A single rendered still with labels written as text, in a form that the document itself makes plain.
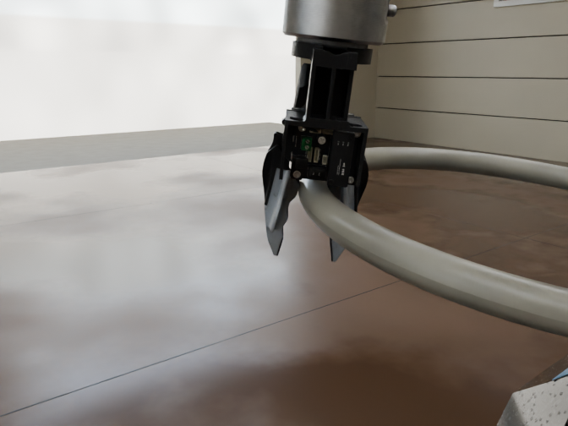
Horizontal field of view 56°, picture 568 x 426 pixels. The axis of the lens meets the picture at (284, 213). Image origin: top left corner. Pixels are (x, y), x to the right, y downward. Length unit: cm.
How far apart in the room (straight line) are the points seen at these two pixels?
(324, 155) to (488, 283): 19
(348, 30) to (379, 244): 17
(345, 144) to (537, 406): 34
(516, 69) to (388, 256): 739
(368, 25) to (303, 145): 11
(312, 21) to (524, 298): 26
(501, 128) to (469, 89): 74
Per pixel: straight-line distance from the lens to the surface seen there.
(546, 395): 64
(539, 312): 37
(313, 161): 48
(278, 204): 51
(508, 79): 780
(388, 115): 905
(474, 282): 37
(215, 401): 197
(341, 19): 46
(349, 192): 54
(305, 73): 51
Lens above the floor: 110
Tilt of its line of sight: 15 degrees down
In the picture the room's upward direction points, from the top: straight up
